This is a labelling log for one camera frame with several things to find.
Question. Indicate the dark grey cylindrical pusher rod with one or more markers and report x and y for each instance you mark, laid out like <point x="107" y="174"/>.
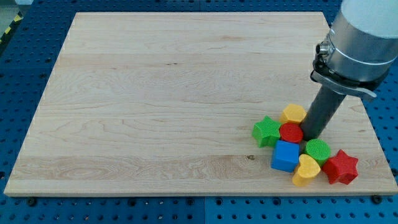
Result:
<point x="320" y="112"/>

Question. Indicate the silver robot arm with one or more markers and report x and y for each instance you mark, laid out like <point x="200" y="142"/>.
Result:
<point x="353" y="59"/>

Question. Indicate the yellow heart block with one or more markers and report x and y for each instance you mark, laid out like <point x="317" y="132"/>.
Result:
<point x="306" y="171"/>

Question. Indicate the yellow hexagon block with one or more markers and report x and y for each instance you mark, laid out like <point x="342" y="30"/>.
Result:
<point x="293" y="113"/>

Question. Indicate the red cylinder block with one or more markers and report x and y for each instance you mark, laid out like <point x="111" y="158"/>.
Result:
<point x="291" y="132"/>

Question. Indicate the green cylinder block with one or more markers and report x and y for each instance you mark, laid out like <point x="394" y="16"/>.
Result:
<point x="319" y="150"/>

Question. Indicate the green star block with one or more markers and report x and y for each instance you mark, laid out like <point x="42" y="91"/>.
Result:
<point x="266" y="132"/>

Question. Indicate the red star block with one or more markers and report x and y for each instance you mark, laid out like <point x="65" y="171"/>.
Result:
<point x="341" y="168"/>

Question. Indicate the blue cube block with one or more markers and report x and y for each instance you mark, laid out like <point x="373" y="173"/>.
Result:
<point x="285" y="156"/>

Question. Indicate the wooden board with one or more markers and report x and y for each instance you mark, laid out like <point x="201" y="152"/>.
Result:
<point x="155" y="104"/>

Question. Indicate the yellow black hazard tape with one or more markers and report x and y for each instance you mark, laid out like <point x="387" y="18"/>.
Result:
<point x="11" y="28"/>

